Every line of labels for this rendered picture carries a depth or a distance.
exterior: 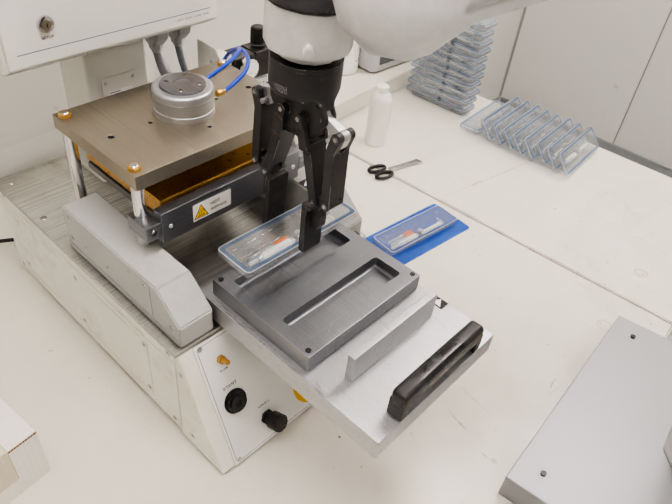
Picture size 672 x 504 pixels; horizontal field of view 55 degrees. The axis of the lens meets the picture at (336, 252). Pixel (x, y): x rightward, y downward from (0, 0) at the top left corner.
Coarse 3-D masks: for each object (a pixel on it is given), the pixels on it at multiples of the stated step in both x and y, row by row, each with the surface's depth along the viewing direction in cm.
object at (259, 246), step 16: (336, 208) 82; (352, 208) 83; (272, 224) 78; (288, 224) 79; (240, 240) 75; (256, 240) 76; (272, 240) 76; (288, 240) 76; (240, 256) 73; (256, 256) 74; (272, 256) 74
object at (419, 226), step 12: (420, 216) 128; (432, 216) 128; (444, 216) 128; (396, 228) 124; (408, 228) 124; (420, 228) 125; (432, 228) 125; (384, 240) 121; (396, 240) 121; (408, 240) 121
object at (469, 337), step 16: (464, 336) 72; (480, 336) 73; (448, 352) 70; (464, 352) 72; (432, 368) 68; (448, 368) 70; (400, 384) 66; (416, 384) 66; (432, 384) 69; (400, 400) 65; (400, 416) 66
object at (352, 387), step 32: (224, 320) 77; (384, 320) 78; (416, 320) 76; (448, 320) 79; (256, 352) 75; (352, 352) 68; (384, 352) 73; (416, 352) 75; (480, 352) 77; (320, 384) 70; (352, 384) 70; (384, 384) 71; (448, 384) 74; (352, 416) 67; (384, 416) 67; (416, 416) 71; (384, 448) 68
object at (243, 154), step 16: (96, 160) 85; (224, 160) 85; (240, 160) 85; (112, 176) 84; (176, 176) 81; (192, 176) 81; (208, 176) 82; (224, 176) 83; (128, 192) 83; (160, 192) 78; (176, 192) 79
